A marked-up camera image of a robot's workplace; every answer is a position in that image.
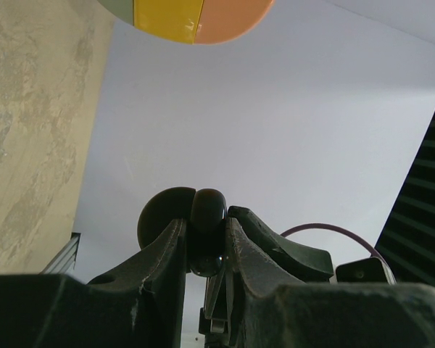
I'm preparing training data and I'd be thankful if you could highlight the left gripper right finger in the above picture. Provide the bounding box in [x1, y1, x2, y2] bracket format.
[226, 218, 435, 347]

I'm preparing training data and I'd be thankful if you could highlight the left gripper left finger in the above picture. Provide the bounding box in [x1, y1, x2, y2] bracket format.
[0, 220, 186, 347]

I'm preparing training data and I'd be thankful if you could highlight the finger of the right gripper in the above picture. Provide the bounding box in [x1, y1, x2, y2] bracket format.
[202, 206, 333, 320]

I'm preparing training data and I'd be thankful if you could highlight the black earbud charging case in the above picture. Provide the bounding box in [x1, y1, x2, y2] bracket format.
[137, 187, 227, 278]

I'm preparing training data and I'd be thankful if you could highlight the round cream drawer cabinet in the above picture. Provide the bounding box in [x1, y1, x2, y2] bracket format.
[100, 0, 274, 45]

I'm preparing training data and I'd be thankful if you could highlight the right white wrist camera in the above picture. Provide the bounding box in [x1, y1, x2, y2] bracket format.
[335, 257, 396, 284]

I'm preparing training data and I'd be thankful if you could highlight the aluminium frame rail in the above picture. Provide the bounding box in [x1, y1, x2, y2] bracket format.
[41, 233, 80, 274]

